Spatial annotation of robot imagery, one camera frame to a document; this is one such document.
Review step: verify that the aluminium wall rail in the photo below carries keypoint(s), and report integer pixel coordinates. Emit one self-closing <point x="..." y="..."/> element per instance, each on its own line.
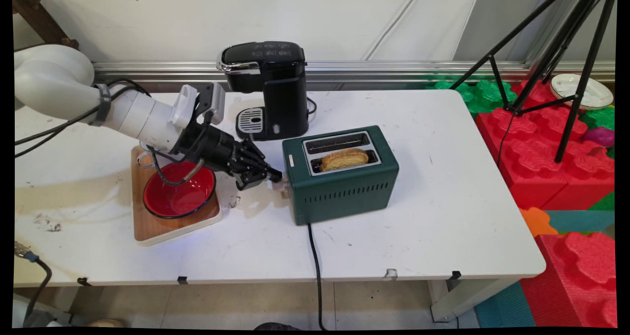
<point x="393" y="74"/>

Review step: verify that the wooden serving tray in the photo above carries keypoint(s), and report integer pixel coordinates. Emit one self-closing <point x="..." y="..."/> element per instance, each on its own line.
<point x="172" y="229"/>

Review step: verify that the brown wooden frame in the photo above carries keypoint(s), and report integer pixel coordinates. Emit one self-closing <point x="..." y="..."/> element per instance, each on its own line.
<point x="42" y="20"/>

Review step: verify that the white enamel mug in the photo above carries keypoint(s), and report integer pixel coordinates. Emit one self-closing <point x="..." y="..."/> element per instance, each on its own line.
<point x="144" y="159"/>

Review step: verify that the teal foam mat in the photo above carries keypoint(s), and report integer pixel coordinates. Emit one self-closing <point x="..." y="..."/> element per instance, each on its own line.
<point x="581" y="221"/>

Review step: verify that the black table edge clip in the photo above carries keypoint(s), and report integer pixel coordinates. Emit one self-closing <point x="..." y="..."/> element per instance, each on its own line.
<point x="456" y="275"/>
<point x="83" y="281"/>
<point x="182" y="280"/>

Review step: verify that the white table leg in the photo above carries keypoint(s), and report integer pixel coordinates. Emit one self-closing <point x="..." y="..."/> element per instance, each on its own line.
<point x="467" y="298"/>

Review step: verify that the purple foam piece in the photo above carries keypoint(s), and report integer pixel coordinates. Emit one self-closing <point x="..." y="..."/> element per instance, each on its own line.
<point x="600" y="137"/>

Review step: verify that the toasted bread slice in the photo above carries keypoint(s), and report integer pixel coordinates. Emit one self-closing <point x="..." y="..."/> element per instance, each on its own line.
<point x="344" y="159"/>

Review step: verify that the large red foam block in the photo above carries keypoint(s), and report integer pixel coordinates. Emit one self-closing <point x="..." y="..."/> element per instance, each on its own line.
<point x="536" y="153"/>

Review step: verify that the red foam block with ridges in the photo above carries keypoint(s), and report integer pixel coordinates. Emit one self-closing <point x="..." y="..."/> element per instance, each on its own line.
<point x="581" y="281"/>

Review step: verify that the red bowl with black rim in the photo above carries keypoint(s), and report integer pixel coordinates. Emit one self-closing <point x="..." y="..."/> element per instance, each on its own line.
<point x="179" y="197"/>

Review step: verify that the black camera tripod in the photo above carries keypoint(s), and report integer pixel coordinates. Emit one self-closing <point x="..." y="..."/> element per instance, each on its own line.
<point x="585" y="74"/>

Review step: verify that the black coffee machine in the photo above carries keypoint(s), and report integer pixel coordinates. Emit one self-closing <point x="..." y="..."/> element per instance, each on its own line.
<point x="275" y="89"/>

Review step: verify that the wooden toaster dial knob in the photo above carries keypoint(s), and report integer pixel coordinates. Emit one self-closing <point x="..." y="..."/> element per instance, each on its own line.
<point x="286" y="194"/>

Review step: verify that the dark green toaster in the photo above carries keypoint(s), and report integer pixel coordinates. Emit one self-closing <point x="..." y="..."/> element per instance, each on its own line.
<point x="344" y="192"/>

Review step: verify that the white divided plate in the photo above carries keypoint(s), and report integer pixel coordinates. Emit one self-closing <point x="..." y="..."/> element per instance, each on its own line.
<point x="598" y="94"/>

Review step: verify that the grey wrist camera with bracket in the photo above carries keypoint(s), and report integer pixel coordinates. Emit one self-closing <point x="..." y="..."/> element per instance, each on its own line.
<point x="189" y="104"/>

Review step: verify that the orange foam piece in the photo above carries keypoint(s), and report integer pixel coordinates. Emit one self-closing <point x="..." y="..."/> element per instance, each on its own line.
<point x="536" y="222"/>

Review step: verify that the green foam block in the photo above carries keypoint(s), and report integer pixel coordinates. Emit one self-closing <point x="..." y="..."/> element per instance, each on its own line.
<point x="485" y="94"/>

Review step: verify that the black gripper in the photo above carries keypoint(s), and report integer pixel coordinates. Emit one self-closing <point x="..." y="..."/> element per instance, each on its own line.
<point x="216" y="148"/>

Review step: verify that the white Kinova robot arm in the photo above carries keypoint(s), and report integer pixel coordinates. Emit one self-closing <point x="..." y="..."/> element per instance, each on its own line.
<point x="64" y="86"/>

